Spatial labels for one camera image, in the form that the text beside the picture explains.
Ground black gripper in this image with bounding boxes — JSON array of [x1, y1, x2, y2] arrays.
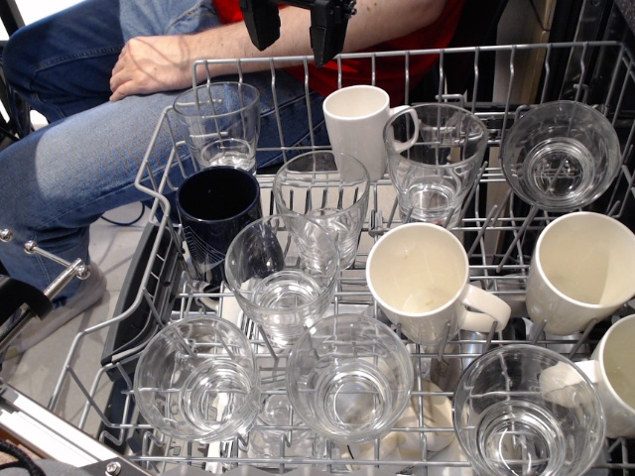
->
[[239, 0, 357, 67]]

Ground clear glass cup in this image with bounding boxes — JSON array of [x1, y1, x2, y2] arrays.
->
[[384, 103, 487, 228], [286, 313, 414, 443], [225, 214, 340, 347], [134, 315, 261, 442], [273, 150, 370, 269], [452, 344, 605, 475], [500, 101, 621, 211], [173, 81, 260, 174]]

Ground person's bare forearm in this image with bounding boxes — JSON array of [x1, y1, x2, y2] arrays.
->
[[187, 0, 445, 60]]

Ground person's bare hand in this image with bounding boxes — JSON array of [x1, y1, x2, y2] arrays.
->
[[109, 35, 192, 102]]

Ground white mug back centre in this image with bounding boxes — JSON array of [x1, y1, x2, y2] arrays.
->
[[322, 85, 418, 182]]

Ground red shirt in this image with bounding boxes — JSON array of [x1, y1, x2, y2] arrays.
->
[[212, 0, 467, 106]]

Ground dark blue ceramic mug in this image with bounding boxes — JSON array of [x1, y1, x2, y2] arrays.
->
[[176, 167, 262, 288]]

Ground blue jeans legs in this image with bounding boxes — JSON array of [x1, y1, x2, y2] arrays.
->
[[0, 0, 331, 303]]

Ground cream mug centre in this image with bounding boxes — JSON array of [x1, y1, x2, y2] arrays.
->
[[366, 223, 511, 348]]

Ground cream mug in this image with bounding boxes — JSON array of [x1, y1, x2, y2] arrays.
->
[[366, 223, 511, 348], [525, 212, 634, 335]]

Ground cream mug right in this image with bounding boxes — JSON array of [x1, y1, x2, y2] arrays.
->
[[525, 212, 634, 335]]

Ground white cloth under rack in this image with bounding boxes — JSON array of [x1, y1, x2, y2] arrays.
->
[[339, 379, 455, 472]]

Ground cream mug right edge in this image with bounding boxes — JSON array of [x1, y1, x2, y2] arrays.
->
[[539, 313, 635, 439]]

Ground grey wire dishwasher rack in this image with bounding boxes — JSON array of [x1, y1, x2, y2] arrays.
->
[[50, 41, 634, 475]]

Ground chrome metal handle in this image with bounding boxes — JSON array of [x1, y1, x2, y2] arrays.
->
[[0, 227, 92, 343]]

